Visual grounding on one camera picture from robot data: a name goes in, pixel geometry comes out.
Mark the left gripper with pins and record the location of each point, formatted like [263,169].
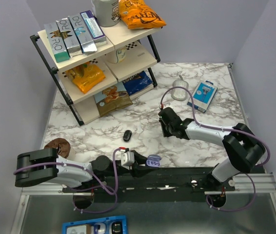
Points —
[136,171]

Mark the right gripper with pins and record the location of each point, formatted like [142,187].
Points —
[165,133]

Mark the lavender earbud charging case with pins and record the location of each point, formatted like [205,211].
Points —
[153,161]

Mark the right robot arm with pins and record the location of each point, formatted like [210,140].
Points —
[243,149]

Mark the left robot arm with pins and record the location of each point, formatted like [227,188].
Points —
[46,165]

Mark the blue razor package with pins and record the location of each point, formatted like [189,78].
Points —
[203,95]

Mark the blue chips bag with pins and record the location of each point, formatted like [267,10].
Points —
[136,83]

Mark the brown snack bag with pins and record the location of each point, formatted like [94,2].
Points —
[111,99]

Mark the blue tray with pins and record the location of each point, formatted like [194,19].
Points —
[106,225]

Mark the three tier shelf rack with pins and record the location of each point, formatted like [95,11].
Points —
[126,53]

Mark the white cup middle shelf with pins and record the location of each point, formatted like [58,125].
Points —
[117,55]

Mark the orange snack bag middle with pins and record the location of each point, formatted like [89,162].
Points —
[85,76]

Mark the purple white box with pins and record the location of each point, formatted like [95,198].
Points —
[94,29]

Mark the orange chips bag top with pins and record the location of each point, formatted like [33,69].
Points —
[137,15]

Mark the silver brown toothpaste box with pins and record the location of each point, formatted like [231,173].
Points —
[69,37]

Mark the silver blue toothpaste box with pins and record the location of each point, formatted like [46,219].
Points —
[86,41]

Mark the grey printed mug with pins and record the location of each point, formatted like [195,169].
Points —
[106,12]

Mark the teal silver toothpaste box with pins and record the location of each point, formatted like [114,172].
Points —
[56,42]

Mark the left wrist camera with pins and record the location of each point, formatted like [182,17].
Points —
[127,159]

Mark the black mounting rail base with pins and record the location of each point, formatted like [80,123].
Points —
[162,185]

